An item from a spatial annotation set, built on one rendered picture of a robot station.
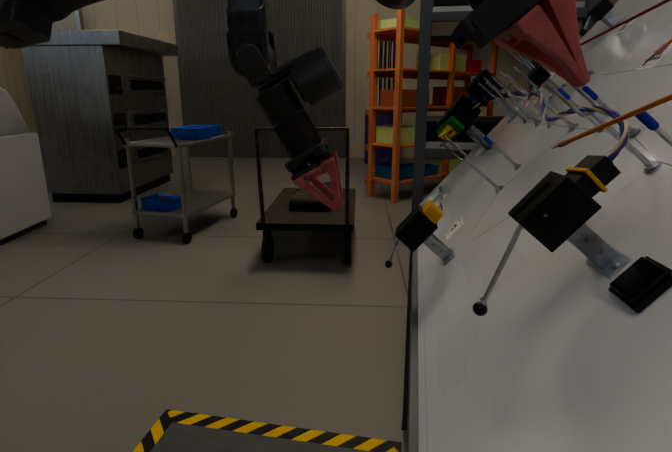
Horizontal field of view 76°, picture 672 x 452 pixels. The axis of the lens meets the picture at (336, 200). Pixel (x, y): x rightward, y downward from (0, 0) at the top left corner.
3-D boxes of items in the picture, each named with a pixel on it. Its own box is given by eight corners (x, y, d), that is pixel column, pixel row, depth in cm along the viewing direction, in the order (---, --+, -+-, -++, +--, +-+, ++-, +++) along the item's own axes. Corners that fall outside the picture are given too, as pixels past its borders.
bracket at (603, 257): (587, 261, 42) (549, 227, 42) (606, 244, 41) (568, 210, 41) (609, 279, 37) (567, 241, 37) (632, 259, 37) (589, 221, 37)
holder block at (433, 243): (413, 284, 81) (373, 250, 81) (460, 240, 77) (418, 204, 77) (413, 295, 76) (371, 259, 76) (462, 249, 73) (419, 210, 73)
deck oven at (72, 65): (138, 204, 480) (118, 29, 436) (44, 203, 487) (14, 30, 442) (188, 179, 618) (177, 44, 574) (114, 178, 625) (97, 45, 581)
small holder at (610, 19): (590, 48, 100) (570, 30, 99) (619, 19, 97) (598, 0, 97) (598, 46, 95) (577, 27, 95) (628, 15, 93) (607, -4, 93)
